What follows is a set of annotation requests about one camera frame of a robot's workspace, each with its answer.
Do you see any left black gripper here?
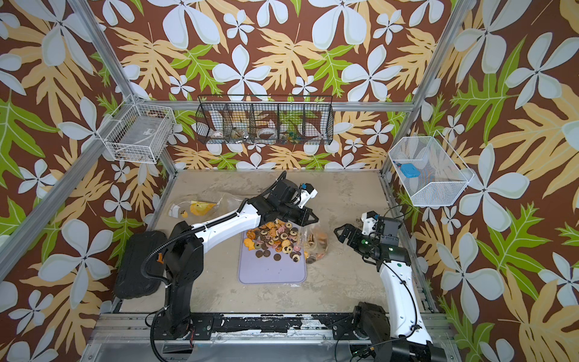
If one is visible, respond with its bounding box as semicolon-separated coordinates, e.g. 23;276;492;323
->
277;204;321;227

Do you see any clear bag of cookies back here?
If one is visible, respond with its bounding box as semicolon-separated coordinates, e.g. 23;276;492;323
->
300;223;329;264

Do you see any ziploc bag with cookies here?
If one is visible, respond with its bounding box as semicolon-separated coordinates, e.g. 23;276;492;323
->
168;196;218;220

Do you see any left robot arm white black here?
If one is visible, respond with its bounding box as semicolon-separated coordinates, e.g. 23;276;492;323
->
140;171;319;341

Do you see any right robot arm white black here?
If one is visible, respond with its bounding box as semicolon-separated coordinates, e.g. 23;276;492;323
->
334;224;447;361

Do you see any pile of poured cookies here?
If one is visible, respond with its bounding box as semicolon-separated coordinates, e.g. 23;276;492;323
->
242;220;306;263

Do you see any lavender plastic tray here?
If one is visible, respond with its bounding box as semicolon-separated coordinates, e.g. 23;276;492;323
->
238;245;307;284

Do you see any blue object in basket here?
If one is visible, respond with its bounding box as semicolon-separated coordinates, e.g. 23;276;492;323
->
399;164;420;178

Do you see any white mesh basket right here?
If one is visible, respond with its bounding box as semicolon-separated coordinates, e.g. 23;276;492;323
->
388;131;475;208

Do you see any black wire basket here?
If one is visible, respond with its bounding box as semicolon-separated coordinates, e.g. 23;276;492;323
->
194;94;335;145

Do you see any black mounting rail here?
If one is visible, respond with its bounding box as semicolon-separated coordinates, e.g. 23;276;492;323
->
180;311;394;341

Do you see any white wire basket left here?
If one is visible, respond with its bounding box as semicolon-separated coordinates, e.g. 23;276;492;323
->
97;96;176;164

